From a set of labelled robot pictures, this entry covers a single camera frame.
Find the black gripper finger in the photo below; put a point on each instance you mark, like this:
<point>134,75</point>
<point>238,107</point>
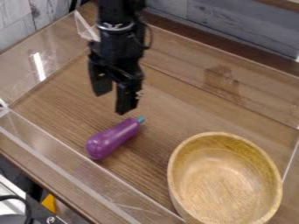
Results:
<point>99,79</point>
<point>127,95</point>

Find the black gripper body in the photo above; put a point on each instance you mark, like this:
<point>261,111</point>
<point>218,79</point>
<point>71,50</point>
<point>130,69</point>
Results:
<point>121,49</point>

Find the purple toy eggplant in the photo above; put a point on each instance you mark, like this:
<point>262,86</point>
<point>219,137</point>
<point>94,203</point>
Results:
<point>105,142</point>

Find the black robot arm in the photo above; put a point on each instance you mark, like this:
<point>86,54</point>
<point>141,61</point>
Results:
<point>117,11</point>

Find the brown wooden bowl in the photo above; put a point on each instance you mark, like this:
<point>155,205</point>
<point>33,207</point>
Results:
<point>223,180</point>

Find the yellow black equipment base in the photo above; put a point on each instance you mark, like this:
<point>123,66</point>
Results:
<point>37,195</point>

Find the clear acrylic corner bracket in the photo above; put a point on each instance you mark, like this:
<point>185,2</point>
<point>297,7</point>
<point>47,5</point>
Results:
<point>87,31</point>

